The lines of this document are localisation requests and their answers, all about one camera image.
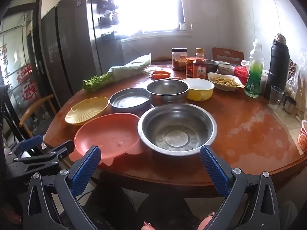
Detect red snack packet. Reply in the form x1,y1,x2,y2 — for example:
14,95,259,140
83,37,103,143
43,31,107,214
234,60,250,84

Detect red sauce jar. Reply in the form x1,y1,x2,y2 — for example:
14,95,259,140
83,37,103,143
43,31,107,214
186,57,197,76

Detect pink plastic plate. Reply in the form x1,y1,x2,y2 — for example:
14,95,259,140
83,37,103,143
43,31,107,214
69,113,144,166

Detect person's right hand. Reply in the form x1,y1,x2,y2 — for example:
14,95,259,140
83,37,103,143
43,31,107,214
141,211,215,230

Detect black hanging rack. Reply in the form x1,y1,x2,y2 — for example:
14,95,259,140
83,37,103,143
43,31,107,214
90,0,120,41

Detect wooden chair with bent armrest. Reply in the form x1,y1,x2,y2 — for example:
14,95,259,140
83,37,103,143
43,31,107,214
19,94,58,135

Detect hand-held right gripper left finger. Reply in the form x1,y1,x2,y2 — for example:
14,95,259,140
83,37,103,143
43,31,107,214
23,145,102,230

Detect white ceramic bowl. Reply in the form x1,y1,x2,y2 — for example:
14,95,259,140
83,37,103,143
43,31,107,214
218,64,235,76

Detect clear plastic cup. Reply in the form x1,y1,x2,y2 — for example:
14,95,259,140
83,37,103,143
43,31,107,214
268,85,285,111

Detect small steel cup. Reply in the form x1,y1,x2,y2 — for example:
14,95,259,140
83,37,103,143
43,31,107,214
283,95,297,114

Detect bagged celery bunch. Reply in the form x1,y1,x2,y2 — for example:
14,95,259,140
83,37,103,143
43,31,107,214
82,53,152,93

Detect medium steel bowl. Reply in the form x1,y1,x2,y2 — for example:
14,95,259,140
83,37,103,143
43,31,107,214
146,79,190,106

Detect grey refrigerator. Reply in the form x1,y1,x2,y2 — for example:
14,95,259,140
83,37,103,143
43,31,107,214
38,0,125,106

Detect clear plastic bag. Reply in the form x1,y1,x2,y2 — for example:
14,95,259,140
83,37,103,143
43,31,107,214
285,72,307,120

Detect glass door with red lettering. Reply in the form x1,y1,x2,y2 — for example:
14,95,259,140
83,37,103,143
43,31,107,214
0,0,45,135

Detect green liquid bottle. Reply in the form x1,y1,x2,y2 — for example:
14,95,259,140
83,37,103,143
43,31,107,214
244,39,266,98

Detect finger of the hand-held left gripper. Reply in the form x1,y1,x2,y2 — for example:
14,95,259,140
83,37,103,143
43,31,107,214
14,140,75,170
8,135,44,159

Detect yellow bowl with handle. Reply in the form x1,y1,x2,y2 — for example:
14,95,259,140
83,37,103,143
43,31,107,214
182,78,215,102

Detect yellow ribbed plate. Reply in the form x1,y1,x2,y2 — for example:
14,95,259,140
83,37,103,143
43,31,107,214
65,96,109,126

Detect brown sauce bottle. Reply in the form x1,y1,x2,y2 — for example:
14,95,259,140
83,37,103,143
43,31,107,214
192,48,207,79

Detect black thermos flask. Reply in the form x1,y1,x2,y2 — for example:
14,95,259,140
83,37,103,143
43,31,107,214
264,34,290,99

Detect instant noodle cup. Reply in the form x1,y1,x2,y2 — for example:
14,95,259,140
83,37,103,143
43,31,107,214
297,120,307,152

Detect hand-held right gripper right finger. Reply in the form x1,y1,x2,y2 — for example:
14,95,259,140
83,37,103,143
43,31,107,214
200,145,285,230

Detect window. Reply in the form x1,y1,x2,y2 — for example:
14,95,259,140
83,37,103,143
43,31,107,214
113,0,192,37

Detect large steel bowl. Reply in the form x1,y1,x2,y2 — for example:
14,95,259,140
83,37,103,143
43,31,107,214
137,103,217,157

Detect round steel plate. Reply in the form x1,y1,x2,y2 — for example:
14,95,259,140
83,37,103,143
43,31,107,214
109,88,154,113

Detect black lid pickle jar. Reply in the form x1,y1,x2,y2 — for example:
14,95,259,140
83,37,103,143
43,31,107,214
171,48,188,71

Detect white dish with food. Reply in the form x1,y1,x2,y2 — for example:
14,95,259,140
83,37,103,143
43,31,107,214
207,72,245,92

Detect small steel bowl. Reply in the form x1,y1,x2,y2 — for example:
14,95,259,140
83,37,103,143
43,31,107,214
205,59,220,73

